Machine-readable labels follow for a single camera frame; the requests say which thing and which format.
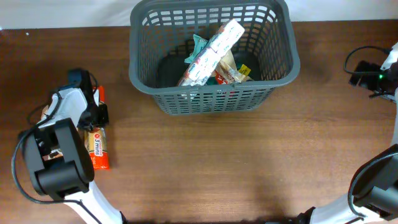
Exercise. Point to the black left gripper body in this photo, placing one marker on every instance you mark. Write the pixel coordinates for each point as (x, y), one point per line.
(96, 115)

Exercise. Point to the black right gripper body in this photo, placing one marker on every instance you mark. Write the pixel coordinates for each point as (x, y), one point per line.
(375, 78)

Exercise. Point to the green Nescafe coffee bag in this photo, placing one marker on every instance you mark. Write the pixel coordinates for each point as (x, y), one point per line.
(217, 79)

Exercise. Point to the orange spaghetti packet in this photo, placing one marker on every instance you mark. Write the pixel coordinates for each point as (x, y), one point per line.
(95, 140)

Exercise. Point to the teal wet wipes pack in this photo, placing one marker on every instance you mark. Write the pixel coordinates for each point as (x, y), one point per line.
(200, 44)

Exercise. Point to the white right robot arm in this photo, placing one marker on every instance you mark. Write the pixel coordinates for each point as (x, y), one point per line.
(372, 193)

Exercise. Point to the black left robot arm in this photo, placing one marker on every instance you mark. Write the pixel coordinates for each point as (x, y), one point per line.
(58, 151)

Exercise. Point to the beige snack bag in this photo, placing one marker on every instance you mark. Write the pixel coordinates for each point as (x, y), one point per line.
(227, 68)

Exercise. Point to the Kleenex tissue multipack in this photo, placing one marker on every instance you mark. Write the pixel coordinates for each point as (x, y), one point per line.
(201, 69)

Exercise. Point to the grey plastic basket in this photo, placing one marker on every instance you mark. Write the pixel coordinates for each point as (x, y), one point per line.
(161, 38)

